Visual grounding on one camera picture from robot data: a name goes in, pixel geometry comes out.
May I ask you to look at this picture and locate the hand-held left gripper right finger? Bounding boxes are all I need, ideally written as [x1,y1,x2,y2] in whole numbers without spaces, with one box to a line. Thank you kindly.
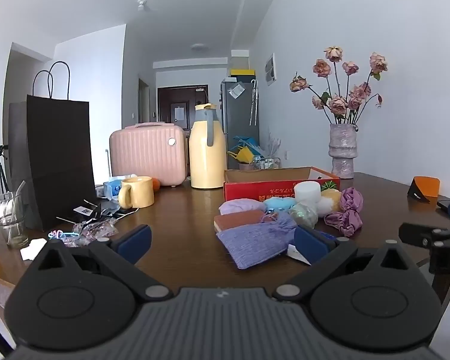
[275,225,418,302]

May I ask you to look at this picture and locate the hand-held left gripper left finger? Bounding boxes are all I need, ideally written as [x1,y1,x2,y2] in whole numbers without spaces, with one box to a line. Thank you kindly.
[32,225,174,302]

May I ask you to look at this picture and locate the iridescent sheer cloth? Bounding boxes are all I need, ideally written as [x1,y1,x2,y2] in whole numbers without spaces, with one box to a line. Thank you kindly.
[289,202,319,229]

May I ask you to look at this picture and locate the white fluffy cloth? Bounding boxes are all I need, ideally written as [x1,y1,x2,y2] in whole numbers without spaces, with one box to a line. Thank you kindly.
[315,197,333,218]

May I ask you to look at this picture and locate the purple fabric scrunchie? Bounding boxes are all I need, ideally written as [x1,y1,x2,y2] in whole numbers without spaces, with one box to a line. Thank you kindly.
[324,187,364,238]

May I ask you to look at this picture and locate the light blue fluffy cloth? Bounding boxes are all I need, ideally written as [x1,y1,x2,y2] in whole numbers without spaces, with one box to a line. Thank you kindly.
[264,197,297,213]

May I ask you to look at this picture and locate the white foam cylinder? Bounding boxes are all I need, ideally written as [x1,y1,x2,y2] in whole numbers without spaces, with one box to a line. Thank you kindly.
[294,181,321,207]

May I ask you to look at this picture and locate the yellow fluffy cloth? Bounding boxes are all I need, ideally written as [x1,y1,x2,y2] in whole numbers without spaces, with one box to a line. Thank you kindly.
[320,188,342,212]

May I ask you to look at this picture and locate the purple knit pouch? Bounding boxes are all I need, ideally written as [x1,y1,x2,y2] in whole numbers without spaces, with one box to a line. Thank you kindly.
[216,212,299,269]

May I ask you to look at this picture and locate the red cardboard box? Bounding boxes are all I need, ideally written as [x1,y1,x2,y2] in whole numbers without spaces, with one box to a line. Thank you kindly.
[224,166,341,202]

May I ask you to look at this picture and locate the lavender fluffy towel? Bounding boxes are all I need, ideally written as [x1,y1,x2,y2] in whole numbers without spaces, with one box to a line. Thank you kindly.
[219,199,267,216]

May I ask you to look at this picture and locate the white paper slip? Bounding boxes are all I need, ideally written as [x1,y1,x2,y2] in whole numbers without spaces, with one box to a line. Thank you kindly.
[287,244,312,265]

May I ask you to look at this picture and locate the glittery plastic packets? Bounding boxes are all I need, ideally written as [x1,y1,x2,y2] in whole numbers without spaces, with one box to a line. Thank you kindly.
[48,219,118,248]

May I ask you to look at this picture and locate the orange black card holder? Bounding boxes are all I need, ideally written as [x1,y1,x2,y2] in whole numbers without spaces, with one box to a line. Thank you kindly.
[407,175,441,204]

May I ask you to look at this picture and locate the yellow mug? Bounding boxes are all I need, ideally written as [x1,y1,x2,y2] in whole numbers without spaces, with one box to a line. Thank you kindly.
[118,176,155,209]

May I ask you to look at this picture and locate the blue white tissue pack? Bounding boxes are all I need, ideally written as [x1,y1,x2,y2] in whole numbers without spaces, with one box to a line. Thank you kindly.
[103,174,137,200]

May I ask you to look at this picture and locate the pink hard-shell suitcase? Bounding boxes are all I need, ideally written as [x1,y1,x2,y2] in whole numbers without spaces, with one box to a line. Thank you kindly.
[109,122,188,187]

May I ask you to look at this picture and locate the metal rack with bottles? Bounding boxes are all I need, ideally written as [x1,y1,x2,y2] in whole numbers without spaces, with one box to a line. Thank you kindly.
[255,155,284,170]

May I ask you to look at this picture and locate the white paper sheet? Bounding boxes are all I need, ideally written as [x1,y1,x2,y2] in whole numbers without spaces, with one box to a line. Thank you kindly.
[20,238,48,262]

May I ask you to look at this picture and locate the lilac ceramic vase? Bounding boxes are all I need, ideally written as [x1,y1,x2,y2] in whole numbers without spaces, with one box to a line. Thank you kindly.
[329,123,359,179]

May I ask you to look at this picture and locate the yellow thermos jug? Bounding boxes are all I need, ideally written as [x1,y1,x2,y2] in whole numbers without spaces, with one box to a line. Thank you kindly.
[188,103,227,190]

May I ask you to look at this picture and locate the pale dried stems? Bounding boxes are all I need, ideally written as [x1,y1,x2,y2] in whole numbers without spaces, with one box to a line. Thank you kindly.
[264,133,282,158]

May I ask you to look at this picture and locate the black paper bag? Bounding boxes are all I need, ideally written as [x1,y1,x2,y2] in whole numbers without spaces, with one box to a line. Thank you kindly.
[8,61,98,232]

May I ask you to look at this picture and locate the yellow plastic item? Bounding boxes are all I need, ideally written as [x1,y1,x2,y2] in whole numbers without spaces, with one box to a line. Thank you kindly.
[227,148,255,164]

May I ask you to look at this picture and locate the metal straw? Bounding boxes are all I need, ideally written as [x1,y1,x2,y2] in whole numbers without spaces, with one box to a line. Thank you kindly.
[7,181,26,241]

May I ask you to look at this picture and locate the clear drinking glass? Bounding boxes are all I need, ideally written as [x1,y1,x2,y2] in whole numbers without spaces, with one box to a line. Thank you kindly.
[0,191,30,249]

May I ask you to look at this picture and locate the grey interior door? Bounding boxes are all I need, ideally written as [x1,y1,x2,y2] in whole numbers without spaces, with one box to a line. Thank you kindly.
[138,78,151,124]

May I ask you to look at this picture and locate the dark brown entrance door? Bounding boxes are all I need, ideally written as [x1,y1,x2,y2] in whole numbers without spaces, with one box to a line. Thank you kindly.
[157,85,209,125]

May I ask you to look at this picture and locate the grey refrigerator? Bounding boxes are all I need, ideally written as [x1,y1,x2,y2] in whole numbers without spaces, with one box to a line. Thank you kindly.
[220,77,260,170]

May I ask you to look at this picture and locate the dried pink roses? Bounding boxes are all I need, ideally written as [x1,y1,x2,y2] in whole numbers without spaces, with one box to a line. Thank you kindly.
[289,46,389,125]

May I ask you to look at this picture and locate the clear umbrella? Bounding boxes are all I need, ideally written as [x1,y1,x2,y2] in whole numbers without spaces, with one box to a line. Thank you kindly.
[249,79,259,126]

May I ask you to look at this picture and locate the blue plastic frame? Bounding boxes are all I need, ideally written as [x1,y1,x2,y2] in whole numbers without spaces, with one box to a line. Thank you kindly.
[232,135,265,157]

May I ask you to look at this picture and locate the white wall panel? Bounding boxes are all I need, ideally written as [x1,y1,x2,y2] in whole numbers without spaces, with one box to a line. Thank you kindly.
[264,53,277,86]

